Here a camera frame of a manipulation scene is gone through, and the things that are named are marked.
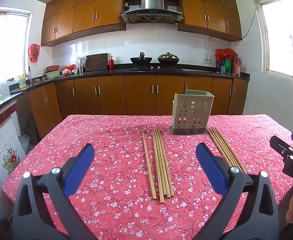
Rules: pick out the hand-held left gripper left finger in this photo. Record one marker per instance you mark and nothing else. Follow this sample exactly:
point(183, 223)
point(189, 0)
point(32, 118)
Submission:
point(79, 170)

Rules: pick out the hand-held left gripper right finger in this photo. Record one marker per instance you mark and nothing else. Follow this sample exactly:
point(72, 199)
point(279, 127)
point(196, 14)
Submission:
point(210, 165)

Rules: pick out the wooden chopstick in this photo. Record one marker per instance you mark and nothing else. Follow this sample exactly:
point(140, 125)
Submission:
point(164, 165)
point(224, 147)
point(161, 165)
point(158, 167)
point(218, 147)
point(148, 165)
point(221, 147)

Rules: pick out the bundle of bamboo chopsticks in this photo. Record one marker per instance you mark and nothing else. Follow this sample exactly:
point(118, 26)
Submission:
point(227, 147)

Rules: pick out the green perforated utensil holder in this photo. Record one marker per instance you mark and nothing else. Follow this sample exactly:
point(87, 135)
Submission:
point(191, 115)

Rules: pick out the red floral tablecloth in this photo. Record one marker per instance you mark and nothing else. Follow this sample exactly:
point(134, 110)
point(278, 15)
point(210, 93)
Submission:
point(111, 155)

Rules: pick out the white metal bucket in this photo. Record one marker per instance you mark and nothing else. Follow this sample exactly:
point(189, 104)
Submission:
point(24, 142)

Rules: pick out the brown wooden lower cabinets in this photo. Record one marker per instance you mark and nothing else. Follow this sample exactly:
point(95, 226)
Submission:
point(111, 95)

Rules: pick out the brown wooden cabinets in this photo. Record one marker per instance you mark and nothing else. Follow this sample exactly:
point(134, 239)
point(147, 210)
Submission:
point(111, 95)
point(86, 15)

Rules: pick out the tall red bottle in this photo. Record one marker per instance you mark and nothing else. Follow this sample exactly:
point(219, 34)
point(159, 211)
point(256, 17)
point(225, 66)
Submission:
point(237, 67)

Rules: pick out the small blue box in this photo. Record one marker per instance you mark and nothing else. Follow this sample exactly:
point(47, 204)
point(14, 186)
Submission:
point(223, 70)

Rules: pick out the green box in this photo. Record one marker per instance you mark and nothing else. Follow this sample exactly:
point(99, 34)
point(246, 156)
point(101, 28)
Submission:
point(228, 66)

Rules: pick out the dark red bottle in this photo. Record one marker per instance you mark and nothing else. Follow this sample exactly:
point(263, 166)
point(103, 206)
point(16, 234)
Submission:
point(218, 66)

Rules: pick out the green plastic basin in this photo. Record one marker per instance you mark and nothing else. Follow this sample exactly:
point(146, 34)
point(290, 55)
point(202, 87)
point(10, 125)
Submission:
point(52, 75)

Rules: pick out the window beside red bottles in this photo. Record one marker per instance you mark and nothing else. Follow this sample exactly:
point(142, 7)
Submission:
point(284, 37)

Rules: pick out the red and white bag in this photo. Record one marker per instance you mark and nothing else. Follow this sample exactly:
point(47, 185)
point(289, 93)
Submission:
point(69, 70)

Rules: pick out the red plastic basin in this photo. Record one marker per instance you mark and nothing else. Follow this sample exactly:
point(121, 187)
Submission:
point(52, 68)

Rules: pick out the black kitchen countertop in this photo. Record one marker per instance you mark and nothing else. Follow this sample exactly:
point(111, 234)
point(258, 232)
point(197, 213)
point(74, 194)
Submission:
point(161, 72)

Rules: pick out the steel cutlery jar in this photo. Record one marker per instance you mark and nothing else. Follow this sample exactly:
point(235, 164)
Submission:
point(81, 65)

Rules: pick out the yellow detergent bottle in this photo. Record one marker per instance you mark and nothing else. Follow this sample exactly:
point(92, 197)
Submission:
point(22, 81)

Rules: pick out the steel sink faucet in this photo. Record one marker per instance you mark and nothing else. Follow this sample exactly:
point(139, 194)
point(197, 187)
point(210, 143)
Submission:
point(29, 75)

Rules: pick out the dark wooden cutting board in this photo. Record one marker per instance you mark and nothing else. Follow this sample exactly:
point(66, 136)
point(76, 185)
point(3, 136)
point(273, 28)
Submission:
point(96, 62)

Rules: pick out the small red bottle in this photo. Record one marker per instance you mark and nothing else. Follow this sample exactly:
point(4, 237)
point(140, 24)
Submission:
point(111, 63)

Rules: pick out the black gas stove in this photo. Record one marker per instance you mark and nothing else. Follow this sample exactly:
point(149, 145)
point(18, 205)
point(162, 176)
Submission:
point(156, 67)

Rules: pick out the black wok with lid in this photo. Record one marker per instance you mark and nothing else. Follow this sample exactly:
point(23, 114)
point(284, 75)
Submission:
point(168, 58)

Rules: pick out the hanging red plastic bag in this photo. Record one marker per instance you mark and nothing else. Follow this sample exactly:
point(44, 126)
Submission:
point(34, 52)

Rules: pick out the window beside sink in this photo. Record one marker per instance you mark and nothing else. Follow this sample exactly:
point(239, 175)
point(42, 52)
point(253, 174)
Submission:
point(9, 45)

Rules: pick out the brown wooden upper cabinets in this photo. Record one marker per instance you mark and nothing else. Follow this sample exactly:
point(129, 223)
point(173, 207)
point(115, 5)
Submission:
point(86, 15)

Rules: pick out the steel range hood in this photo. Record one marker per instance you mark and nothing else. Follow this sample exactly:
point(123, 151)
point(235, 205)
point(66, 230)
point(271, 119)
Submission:
point(151, 1)

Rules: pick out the white wall socket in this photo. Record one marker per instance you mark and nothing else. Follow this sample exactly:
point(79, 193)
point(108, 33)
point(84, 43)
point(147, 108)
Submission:
point(207, 60)

